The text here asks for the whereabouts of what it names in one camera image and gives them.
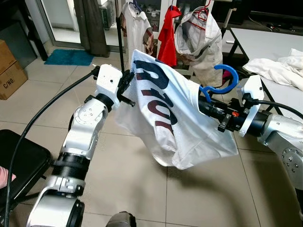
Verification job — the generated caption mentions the black clothes rack silver rod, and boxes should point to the black clothes rack silver rod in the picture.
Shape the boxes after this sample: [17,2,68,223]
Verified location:
[115,0,237,76]

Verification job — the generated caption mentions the person in pink clothing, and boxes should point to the person in pink clothing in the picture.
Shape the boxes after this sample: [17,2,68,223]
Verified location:
[0,166,16,187]

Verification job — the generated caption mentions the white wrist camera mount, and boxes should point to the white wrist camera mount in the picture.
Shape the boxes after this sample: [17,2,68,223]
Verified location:
[238,75,265,138]
[96,64,125,107]

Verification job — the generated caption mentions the beige jacket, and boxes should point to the beige jacket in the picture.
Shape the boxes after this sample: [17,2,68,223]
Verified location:
[174,7,223,88]

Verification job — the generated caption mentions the grey curtain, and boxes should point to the grey curtain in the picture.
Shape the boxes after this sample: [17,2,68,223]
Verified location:
[74,0,110,57]

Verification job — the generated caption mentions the teal floor mat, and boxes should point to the teal floor mat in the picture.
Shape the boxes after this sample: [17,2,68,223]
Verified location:
[44,49,95,67]

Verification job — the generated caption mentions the white polo shirt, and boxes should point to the white polo shirt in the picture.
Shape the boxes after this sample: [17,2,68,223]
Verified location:
[122,1,154,57]

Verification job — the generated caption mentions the cardboard box printed C/NO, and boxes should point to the cardboard box printed C/NO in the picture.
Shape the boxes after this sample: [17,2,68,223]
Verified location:
[0,61,29,101]

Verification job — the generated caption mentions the crumpled white garment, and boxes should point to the crumpled white garment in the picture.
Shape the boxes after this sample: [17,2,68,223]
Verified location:
[276,47,303,71]

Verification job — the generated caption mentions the red polo shirt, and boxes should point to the red polo shirt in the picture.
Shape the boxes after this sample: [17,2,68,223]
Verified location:
[157,6,183,67]

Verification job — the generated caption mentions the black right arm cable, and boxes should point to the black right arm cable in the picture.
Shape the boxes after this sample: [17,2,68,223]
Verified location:
[246,98,303,119]

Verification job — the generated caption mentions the blue plastic hanger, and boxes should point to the blue plastic hanger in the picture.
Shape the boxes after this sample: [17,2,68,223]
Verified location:
[199,64,239,103]

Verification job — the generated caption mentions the large cream white garment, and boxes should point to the large cream white garment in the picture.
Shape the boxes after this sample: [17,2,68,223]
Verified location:
[243,57,303,91]

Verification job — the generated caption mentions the grey panel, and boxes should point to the grey panel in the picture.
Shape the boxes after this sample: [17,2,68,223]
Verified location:
[0,21,37,69]

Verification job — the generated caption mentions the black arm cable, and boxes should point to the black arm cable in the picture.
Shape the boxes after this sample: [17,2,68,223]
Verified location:
[246,98,303,119]
[2,66,101,227]

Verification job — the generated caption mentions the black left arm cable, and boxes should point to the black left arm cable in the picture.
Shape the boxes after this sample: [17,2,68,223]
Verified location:
[2,66,101,227]

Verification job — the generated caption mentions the black desk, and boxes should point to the black desk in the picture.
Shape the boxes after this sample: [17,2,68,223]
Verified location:
[0,0,49,61]

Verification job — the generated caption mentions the glass balcony door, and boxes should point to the glass balcony door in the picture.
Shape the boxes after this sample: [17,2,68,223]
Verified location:
[36,0,119,48]

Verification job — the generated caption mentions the red plastic hanger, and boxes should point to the red plastic hanger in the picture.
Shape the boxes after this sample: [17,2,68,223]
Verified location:
[189,0,211,31]

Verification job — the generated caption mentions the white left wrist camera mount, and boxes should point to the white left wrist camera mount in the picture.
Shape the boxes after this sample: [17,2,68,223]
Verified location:
[96,64,125,107]

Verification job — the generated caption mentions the grey robot foot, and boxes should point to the grey robot foot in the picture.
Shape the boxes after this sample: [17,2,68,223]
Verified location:
[107,211,137,227]

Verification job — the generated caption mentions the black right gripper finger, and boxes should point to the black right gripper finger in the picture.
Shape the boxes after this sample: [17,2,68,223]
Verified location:
[201,108,227,120]
[198,97,225,113]

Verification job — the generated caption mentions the white table black legs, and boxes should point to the white table black legs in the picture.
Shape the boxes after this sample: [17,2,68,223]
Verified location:
[222,26,303,128]

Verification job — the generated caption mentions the white shirt with black letters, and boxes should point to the white shirt with black letters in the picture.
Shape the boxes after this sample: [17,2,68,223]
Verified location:
[115,49,239,170]

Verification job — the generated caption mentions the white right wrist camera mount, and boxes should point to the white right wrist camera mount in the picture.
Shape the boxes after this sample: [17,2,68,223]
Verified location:
[238,75,265,138]

